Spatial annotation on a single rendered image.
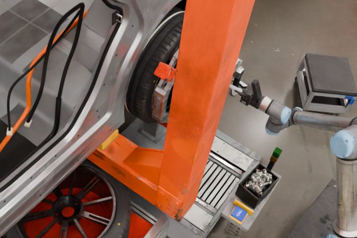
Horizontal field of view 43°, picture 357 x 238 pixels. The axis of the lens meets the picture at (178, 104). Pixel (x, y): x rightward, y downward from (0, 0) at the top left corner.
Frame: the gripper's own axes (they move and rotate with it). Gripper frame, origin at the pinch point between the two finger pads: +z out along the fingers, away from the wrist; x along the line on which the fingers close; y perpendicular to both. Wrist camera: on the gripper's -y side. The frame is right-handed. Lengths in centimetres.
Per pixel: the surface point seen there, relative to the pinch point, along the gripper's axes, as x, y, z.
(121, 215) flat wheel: -90, 32, 7
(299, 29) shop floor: 183, 83, 11
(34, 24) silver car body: -54, -21, 98
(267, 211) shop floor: -9, 83, -52
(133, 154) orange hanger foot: -67, 12, 18
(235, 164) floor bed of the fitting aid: 9, 82, -17
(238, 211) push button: -48, 35, -40
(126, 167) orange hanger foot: -75, 15, 17
